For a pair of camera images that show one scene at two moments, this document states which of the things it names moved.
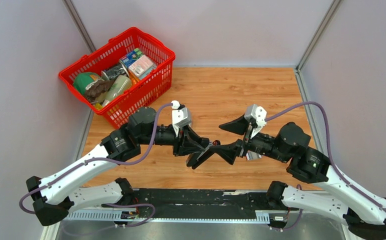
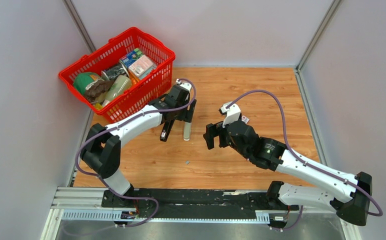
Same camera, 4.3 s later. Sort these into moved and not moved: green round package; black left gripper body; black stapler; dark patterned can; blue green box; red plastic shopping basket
Moved: black stapler; black left gripper body
Not moved: blue green box; red plastic shopping basket; dark patterned can; green round package
